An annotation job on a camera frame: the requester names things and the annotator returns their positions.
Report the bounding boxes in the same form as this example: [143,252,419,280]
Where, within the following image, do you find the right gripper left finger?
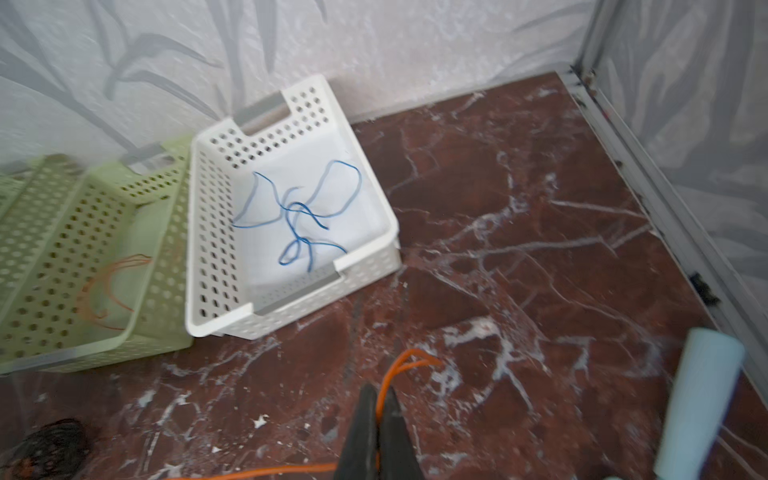
[333,383,378,480]

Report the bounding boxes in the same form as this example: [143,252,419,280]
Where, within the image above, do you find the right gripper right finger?
[378,387,425,480]

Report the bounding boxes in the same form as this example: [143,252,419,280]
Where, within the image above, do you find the orange cable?
[74,253,445,480]

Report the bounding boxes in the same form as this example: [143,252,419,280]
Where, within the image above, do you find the blue cable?
[230,158,364,274]

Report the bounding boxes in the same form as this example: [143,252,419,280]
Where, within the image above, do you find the black cable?
[5,418,91,480]

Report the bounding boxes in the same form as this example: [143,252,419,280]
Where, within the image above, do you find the white perforated plastic basket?
[185,75,402,340]

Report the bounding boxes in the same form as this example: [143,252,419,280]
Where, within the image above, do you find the middle light green basket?
[1,137,193,375]

